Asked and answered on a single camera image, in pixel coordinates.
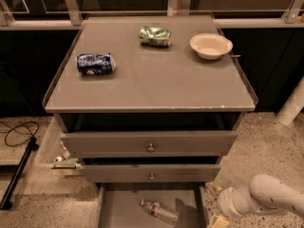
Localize metal window railing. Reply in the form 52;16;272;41
1;0;304;30

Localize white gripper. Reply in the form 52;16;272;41
205;182;242;228

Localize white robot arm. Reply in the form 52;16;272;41
207;174;304;228

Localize crushed blue soda can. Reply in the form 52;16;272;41
76;53;116;75

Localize clear plastic bin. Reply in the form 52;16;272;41
34;118;82;176

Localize black floor cable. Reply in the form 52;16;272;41
0;120;40;148

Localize grey drawer cabinet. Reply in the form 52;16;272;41
42;14;258;228

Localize grey middle drawer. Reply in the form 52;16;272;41
81;164;220;183

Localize grey drawer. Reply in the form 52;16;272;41
96;182;209;228
61;131;237;159
81;164;220;183

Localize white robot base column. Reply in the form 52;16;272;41
276;76;304;125

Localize black floor rail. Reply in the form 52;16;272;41
0;137;39;210

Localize grey bottom drawer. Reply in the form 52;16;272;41
96;182;209;228

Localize grey top drawer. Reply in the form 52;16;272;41
61;131;237;159

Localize crushed green soda can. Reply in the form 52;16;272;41
139;26;171;48

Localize white paper bowl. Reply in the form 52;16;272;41
190;33;233;60

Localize clear plastic water bottle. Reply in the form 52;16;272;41
140;199;180;226

